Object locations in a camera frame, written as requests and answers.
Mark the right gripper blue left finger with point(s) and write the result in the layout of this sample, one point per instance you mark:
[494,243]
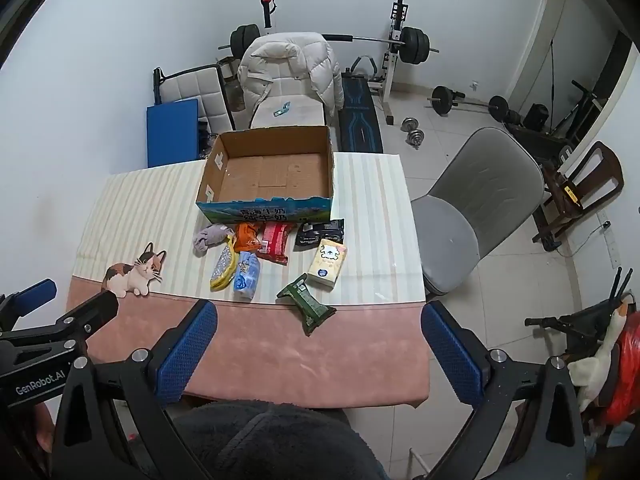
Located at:
[89,442]

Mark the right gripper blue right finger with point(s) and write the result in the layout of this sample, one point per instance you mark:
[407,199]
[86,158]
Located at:
[548,442]

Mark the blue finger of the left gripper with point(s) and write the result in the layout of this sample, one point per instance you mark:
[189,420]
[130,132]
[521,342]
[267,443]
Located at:
[93,313]
[20,304]

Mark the yellow silver snack bag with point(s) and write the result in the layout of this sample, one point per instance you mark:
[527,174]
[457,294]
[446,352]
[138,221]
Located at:
[225,266]

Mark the purple cloth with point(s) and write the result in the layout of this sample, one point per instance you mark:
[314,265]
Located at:
[211,236]

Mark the blue tissue pack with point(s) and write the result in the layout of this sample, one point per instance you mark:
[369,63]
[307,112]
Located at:
[246,275]

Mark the orange snack bag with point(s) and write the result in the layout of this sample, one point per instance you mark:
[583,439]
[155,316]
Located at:
[247,236]

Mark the red snack bag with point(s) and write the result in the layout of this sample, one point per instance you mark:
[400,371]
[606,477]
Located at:
[273,242]

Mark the green snack bag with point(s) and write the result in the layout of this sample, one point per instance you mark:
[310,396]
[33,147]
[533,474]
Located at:
[312,311]

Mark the black snack bag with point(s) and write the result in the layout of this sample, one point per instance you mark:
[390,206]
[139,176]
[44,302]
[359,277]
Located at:
[310,234]

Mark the cream tissue pack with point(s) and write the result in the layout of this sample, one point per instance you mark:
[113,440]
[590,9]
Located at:
[327,263]

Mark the white goose plush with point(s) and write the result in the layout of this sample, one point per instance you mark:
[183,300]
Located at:
[589,374]

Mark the dark fleece clothing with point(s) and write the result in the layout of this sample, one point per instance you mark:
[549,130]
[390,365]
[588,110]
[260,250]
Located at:
[262,440]

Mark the blue folded mat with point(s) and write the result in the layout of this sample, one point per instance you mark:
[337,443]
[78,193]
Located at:
[172,133]

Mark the striped pink cat tablecloth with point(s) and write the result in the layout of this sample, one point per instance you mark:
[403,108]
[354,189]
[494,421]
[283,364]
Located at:
[370,353]

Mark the open cardboard box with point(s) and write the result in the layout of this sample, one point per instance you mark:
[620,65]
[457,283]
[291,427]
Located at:
[268,174]

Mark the grey office chair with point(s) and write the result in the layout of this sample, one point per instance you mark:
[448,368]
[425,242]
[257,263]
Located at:
[486,193]

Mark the white quilted bench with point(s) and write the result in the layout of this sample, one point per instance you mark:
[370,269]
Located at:
[205,85]

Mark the brown wooden chair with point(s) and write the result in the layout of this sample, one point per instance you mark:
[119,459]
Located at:
[596,179]

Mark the blue packet on chair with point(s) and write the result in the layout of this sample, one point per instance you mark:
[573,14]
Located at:
[283,109]

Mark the white padded chair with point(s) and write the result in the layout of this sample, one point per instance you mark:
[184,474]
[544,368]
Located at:
[304,111]

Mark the white puffer jacket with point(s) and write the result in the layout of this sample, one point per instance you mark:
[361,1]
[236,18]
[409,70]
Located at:
[291,64]

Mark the chrome dumbbell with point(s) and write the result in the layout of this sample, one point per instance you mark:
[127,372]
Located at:
[414,135]

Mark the black blue weight bench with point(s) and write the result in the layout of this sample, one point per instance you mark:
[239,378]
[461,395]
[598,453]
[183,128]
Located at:
[359,128]

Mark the barbell on floor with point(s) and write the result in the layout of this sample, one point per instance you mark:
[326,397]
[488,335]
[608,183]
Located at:
[444,100]

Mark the barbell on rack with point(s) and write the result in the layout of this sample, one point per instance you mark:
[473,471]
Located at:
[413,47]

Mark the white weight rack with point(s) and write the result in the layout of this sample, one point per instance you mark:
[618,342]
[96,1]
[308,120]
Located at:
[391,57]

